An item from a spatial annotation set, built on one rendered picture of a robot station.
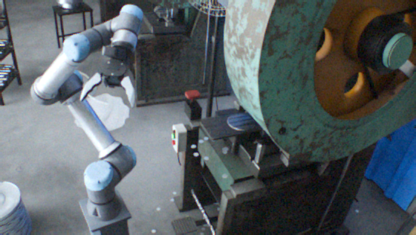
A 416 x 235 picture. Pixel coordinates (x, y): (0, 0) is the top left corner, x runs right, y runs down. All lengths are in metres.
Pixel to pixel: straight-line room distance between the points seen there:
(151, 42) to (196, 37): 0.40
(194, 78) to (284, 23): 2.41
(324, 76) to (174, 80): 2.19
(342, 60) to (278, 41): 0.32
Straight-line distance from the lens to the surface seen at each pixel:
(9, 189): 2.03
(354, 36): 0.95
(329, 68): 0.98
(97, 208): 1.43
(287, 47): 0.75
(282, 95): 0.81
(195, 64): 3.02
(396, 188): 2.52
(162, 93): 3.04
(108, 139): 1.42
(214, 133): 1.36
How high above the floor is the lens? 1.59
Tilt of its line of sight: 33 degrees down
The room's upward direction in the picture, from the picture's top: 5 degrees clockwise
